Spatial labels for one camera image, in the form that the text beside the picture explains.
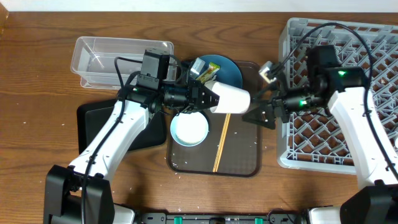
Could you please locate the grey dishwasher rack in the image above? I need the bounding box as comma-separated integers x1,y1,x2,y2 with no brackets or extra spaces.
277,17,397,175

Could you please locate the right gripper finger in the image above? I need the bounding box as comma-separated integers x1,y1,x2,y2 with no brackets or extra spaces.
251,74,288,105
242,104,276,129

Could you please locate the black plastic tray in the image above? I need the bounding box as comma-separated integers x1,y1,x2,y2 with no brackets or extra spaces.
76,99,167,154

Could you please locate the wooden chopstick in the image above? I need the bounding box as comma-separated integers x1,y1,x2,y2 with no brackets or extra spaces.
214,113,232,173
212,113,230,173

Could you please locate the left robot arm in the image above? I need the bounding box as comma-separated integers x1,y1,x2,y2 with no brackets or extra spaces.
43,80,220,223

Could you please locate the wooden chopstick left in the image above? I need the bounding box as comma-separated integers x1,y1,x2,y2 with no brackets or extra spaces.
212,113,230,173

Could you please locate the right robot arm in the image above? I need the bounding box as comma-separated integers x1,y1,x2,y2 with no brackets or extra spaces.
243,45,397,223

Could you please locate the yellow green snack wrapper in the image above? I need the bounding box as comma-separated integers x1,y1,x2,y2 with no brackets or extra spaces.
196,62,221,84

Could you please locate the light blue bowl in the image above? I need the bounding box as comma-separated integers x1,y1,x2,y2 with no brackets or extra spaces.
170,112,209,147

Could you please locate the clear plastic waste bin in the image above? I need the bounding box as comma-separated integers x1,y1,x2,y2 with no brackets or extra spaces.
71,36,174,90

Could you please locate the dark blue plate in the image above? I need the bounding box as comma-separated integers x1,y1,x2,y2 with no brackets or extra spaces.
185,55,243,88

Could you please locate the white cup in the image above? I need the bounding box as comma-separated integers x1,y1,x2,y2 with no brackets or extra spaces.
205,81,251,114

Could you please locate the wooden chopstick right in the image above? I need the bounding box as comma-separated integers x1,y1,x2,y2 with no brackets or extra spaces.
214,113,232,173

